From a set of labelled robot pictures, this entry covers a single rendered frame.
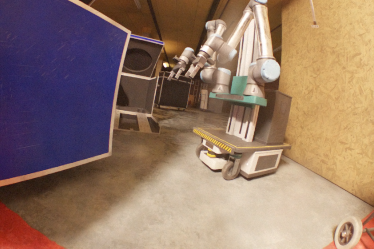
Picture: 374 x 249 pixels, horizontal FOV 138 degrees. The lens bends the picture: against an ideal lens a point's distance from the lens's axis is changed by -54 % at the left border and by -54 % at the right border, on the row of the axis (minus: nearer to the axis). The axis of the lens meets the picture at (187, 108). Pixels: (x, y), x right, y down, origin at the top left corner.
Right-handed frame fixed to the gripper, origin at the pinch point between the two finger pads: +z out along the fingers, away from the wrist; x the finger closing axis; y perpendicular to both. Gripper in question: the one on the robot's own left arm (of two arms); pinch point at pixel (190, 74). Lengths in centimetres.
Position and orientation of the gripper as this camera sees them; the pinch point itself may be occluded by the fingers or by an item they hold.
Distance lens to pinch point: 103.2
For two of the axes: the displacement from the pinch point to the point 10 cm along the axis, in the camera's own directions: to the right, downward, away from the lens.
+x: 2.3, 2.2, -9.5
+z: -5.7, 8.2, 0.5
